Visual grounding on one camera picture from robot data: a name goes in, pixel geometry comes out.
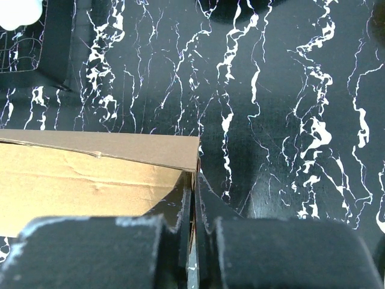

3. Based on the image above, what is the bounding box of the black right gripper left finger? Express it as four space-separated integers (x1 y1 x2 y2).
1 172 193 288

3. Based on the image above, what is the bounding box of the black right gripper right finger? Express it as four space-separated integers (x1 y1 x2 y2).
194 173 384 288

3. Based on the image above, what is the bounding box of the brown cardboard box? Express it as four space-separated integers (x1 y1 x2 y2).
1 129 200 237

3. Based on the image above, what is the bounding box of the white flower-shaped cup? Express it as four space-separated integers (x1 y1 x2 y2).
1 0 43 31

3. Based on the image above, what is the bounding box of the black wire dish rack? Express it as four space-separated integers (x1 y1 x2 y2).
1 1 75 91

